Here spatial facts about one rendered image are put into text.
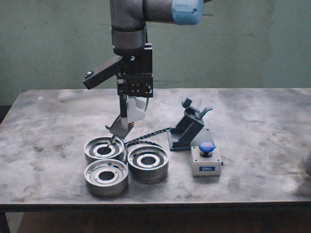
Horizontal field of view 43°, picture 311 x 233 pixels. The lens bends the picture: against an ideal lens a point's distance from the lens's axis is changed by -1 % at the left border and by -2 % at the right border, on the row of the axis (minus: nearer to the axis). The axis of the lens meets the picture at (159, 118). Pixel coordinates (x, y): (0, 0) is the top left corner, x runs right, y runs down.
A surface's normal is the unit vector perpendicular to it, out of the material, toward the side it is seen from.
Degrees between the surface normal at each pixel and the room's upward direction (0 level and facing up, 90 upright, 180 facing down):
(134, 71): 90
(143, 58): 90
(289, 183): 0
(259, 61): 90
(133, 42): 90
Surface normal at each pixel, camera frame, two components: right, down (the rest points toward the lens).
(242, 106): 0.00, -0.86
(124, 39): -0.20, 0.50
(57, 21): 0.01, 0.51
